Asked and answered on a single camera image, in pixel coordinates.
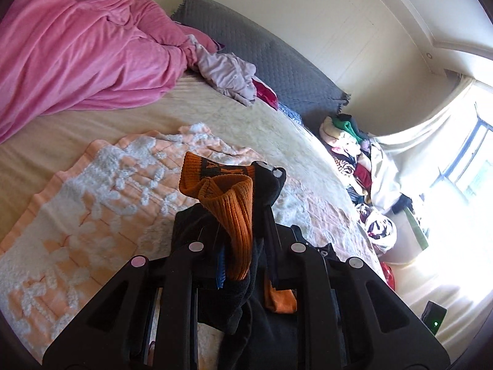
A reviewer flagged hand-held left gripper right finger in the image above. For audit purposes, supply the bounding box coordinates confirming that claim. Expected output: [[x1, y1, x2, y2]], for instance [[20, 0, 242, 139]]
[[267, 221, 451, 370]]

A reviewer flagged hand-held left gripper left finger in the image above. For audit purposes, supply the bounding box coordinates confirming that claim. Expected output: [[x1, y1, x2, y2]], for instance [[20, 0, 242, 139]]
[[42, 241, 228, 370]]

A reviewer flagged black orange sock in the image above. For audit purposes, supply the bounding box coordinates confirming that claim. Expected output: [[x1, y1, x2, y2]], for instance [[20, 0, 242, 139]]
[[171, 175, 341, 370], [179, 151, 287, 211]]

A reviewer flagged plastic bag of clothes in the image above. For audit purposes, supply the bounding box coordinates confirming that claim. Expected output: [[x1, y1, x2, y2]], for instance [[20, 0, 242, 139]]
[[356, 202, 397, 255]]

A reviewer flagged pile of mixed clothes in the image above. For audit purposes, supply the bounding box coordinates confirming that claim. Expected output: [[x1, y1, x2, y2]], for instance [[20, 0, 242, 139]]
[[320, 113, 386, 205]]

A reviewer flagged red plastic bag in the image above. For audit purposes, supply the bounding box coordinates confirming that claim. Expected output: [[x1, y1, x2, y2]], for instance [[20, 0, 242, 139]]
[[379, 262, 397, 291]]

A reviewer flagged white laundry bin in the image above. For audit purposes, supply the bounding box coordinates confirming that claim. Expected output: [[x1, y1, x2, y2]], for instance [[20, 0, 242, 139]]
[[379, 208, 430, 266]]

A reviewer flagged peach floral blanket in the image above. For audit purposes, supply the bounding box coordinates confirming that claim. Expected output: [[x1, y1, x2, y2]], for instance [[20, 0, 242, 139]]
[[0, 123, 386, 367]]

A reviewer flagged cream bedspread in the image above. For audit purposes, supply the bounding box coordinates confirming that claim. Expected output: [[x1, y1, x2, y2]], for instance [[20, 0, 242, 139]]
[[0, 73, 386, 355]]

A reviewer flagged blue patterned cloth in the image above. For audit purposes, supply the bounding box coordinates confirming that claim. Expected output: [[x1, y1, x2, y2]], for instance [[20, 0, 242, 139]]
[[277, 102, 305, 126]]

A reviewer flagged black device with green light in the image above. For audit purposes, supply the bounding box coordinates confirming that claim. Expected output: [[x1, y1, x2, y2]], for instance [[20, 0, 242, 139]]
[[422, 301, 447, 336]]

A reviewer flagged magenta cloth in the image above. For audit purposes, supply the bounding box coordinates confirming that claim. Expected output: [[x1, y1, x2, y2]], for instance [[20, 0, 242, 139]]
[[252, 79, 280, 110]]

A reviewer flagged white curtain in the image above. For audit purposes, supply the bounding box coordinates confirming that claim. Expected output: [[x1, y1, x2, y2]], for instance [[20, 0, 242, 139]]
[[366, 96, 478, 216]]

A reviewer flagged lilac garment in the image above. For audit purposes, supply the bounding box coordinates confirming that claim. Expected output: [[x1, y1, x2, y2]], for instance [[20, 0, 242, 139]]
[[187, 35, 258, 107]]

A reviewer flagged grey quilted blanket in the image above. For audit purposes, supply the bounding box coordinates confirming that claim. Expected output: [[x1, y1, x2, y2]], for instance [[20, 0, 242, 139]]
[[169, 0, 351, 124]]

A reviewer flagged window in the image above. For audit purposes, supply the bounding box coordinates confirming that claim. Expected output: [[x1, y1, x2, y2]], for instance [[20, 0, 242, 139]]
[[435, 102, 493, 209]]

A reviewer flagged pink plush blanket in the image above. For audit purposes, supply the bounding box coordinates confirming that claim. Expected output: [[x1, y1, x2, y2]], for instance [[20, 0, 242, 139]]
[[0, 0, 220, 143]]

